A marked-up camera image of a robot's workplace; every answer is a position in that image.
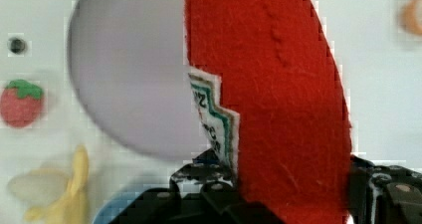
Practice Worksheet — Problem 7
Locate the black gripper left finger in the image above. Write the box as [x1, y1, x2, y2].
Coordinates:
[109, 149, 285, 224]

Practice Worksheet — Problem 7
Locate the red felt ketchup bottle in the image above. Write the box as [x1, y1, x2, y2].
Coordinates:
[185, 0, 351, 224]

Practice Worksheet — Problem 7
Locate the yellow peeled banana toy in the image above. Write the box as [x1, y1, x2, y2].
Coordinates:
[7, 145, 90, 224]

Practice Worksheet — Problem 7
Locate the red strawberry toy with leaves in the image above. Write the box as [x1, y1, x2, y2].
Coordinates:
[1, 80, 44, 128]

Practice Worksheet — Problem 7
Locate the orange slice toy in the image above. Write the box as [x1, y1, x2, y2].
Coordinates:
[400, 0, 422, 36]

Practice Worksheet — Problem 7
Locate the blue bowl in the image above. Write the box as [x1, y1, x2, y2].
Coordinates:
[92, 189, 144, 224]

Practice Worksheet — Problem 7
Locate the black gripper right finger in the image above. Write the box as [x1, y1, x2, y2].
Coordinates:
[348, 155, 422, 224]

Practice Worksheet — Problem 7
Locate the grey oval plate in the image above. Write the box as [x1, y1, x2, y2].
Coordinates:
[68, 0, 209, 160]

